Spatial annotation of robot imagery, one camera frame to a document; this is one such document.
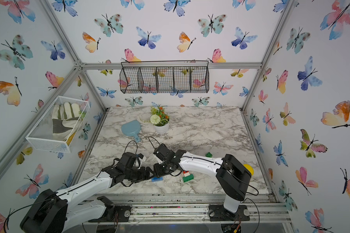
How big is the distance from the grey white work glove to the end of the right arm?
447mm

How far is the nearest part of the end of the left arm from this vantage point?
0.62 metres

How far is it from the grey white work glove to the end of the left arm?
0.92 ft

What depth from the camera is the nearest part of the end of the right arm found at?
603 millimetres

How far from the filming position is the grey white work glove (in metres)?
0.72

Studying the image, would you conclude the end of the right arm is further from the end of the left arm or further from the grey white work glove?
the grey white work glove
